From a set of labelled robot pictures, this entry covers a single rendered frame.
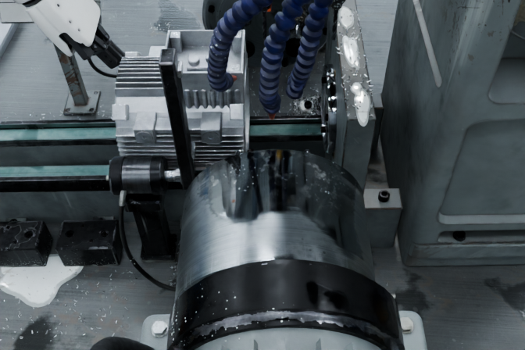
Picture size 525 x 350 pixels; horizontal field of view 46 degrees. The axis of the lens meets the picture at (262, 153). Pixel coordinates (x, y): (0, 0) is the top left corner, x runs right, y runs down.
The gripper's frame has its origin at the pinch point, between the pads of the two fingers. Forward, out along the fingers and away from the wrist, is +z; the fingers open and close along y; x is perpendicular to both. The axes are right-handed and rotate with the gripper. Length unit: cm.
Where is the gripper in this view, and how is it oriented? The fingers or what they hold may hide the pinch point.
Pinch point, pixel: (111, 55)
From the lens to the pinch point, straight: 105.0
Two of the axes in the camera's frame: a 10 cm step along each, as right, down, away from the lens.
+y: 0.1, 7.6, -6.5
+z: 5.2, 5.5, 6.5
